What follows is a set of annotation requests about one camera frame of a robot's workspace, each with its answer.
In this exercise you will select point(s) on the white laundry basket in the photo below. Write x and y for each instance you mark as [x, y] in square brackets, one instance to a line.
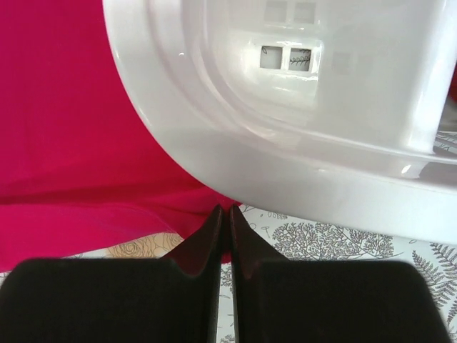
[324, 110]

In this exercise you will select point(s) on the magenta t shirt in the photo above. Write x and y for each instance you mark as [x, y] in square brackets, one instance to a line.
[79, 170]

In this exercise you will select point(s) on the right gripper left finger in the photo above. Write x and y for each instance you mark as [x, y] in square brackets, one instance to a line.
[174, 298]

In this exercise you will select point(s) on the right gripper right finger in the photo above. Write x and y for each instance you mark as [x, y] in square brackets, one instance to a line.
[281, 300]

